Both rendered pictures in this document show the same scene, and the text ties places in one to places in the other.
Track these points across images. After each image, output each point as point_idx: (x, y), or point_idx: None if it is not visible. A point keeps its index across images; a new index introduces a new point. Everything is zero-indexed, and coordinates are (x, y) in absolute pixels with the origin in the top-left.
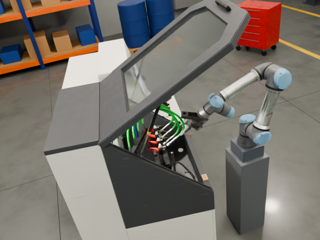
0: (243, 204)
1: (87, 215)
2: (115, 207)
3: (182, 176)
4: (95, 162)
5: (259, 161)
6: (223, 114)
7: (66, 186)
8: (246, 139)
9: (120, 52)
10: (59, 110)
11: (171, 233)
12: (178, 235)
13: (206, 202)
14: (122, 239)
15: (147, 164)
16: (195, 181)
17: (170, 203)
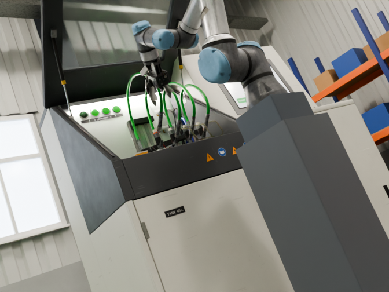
0: (290, 266)
1: (69, 206)
2: (74, 194)
3: (90, 138)
4: (52, 129)
5: (267, 135)
6: (149, 43)
7: (53, 164)
8: (245, 92)
9: None
10: None
11: (115, 254)
12: (121, 260)
13: (114, 185)
14: (93, 255)
15: (66, 122)
16: (104, 146)
17: (95, 186)
